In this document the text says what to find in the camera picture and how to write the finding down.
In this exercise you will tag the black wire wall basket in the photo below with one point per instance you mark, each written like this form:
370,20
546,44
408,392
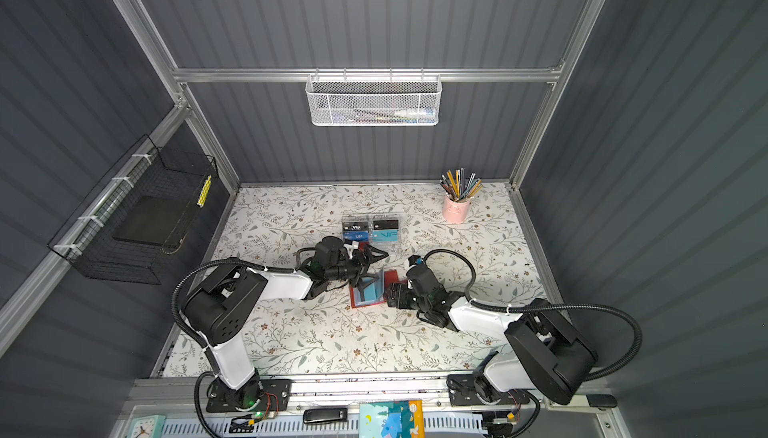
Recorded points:
86,240

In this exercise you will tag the yellow tag on basket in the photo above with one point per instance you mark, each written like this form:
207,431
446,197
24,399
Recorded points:
204,191

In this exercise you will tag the red card holder wallet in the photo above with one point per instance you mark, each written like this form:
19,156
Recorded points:
387,277

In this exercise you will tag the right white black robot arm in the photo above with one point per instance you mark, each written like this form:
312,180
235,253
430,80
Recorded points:
548,353

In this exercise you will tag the small teal clock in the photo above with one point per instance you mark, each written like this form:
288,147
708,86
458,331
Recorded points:
150,426

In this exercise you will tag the black pad in basket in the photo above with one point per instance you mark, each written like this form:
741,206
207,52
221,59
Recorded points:
154,221

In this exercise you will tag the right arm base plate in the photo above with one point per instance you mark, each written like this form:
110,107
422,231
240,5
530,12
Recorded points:
471,390

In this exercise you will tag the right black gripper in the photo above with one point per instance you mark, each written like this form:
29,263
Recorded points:
395,289

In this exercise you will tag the pink pen cup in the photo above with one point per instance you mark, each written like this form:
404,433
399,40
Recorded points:
455,212

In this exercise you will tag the clear plastic organizer box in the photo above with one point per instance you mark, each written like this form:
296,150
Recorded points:
360,228

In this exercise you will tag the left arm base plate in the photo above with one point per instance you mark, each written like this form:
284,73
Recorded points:
256,396

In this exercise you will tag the white wire mesh basket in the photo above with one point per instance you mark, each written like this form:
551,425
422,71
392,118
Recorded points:
332,103

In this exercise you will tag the colourful picture book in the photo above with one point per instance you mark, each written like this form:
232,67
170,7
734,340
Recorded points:
392,419

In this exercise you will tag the black stapler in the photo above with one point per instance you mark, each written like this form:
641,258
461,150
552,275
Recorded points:
324,415

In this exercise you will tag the markers in white basket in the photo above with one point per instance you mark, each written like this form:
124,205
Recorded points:
408,115

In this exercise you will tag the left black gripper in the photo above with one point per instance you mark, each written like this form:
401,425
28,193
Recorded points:
361,283

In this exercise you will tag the pens in pink cup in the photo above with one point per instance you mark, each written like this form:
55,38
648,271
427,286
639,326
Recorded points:
459,185

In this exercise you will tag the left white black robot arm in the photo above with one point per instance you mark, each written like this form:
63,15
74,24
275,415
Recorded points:
213,302

